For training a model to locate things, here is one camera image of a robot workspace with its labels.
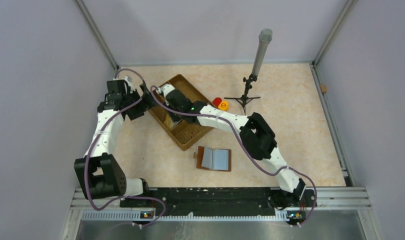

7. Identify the aluminium frame rail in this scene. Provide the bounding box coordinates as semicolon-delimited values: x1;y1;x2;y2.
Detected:
62;186;384;240

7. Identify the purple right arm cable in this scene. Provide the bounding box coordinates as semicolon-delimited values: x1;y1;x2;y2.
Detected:
150;85;319;227

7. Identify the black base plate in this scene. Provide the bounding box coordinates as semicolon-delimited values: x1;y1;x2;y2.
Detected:
120;187;315;217

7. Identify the brown leather card holder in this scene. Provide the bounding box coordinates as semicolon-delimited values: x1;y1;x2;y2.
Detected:
193;146;232;172

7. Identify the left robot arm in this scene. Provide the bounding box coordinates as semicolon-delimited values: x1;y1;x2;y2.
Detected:
74;76;156;207

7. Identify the gold card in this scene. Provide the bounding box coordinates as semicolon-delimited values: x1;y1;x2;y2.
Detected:
163;115;179;131

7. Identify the red cylinder button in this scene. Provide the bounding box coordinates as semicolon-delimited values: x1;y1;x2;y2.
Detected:
211;97;223;108

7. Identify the small wooden wall block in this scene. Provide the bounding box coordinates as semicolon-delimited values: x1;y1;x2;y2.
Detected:
319;84;328;94

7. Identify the orange cylinder button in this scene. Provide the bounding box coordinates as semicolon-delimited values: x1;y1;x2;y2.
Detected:
217;100;229;111

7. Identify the black tripod stand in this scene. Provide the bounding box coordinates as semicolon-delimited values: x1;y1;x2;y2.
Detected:
224;74;261;114

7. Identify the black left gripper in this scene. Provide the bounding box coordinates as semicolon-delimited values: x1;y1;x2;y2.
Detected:
122;83;159;120

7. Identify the grey tube on stand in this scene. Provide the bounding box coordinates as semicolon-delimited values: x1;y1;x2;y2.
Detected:
251;28;273;78

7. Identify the woven brown divided tray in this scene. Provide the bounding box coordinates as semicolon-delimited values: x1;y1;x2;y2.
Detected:
149;74;212;151

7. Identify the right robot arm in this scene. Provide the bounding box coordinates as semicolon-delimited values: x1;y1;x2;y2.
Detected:
151;84;306;206

